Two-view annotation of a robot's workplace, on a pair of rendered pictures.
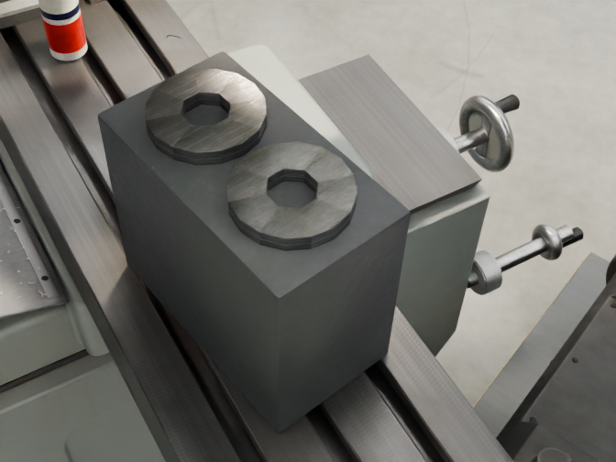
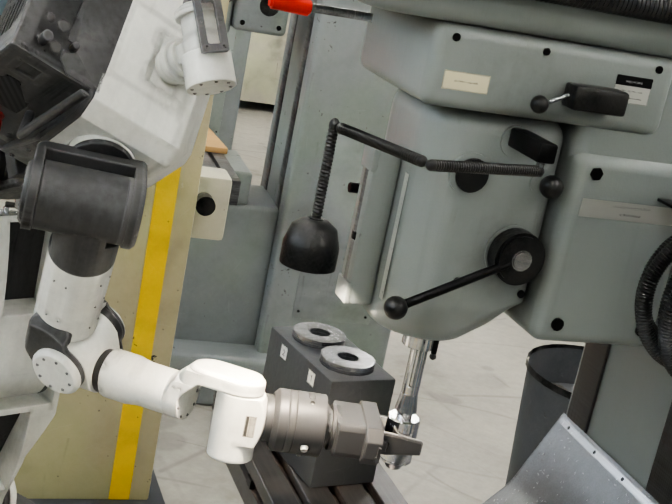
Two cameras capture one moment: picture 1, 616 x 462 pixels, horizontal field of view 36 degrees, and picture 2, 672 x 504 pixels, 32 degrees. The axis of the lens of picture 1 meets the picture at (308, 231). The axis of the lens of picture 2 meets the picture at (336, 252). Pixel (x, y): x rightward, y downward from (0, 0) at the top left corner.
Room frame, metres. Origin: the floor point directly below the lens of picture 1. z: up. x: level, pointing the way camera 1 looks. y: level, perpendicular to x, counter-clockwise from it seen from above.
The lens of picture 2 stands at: (2.28, 0.33, 1.84)
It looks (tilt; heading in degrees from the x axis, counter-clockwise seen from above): 16 degrees down; 190
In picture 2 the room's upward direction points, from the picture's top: 11 degrees clockwise
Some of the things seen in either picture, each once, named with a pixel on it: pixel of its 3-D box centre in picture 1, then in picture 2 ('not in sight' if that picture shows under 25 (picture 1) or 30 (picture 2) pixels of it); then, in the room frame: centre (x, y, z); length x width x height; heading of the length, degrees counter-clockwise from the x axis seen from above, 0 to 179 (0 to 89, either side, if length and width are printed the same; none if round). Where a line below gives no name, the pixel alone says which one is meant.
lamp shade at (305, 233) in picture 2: not in sight; (311, 240); (0.88, 0.06, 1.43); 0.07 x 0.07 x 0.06
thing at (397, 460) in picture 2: not in sight; (398, 440); (0.73, 0.20, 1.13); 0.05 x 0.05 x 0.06
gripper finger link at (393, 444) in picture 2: not in sight; (400, 446); (0.76, 0.21, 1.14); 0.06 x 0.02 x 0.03; 108
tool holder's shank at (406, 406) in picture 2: not in sight; (412, 379); (0.73, 0.20, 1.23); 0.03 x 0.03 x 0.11
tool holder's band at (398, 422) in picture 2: not in sight; (403, 419); (0.73, 0.20, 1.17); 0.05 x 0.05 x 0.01
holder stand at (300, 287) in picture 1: (250, 235); (322, 399); (0.48, 0.04, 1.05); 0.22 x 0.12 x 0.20; 42
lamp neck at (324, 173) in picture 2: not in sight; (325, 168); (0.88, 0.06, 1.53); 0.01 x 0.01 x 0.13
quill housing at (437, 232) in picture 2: not in sight; (451, 215); (0.73, 0.21, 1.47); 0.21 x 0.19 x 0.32; 31
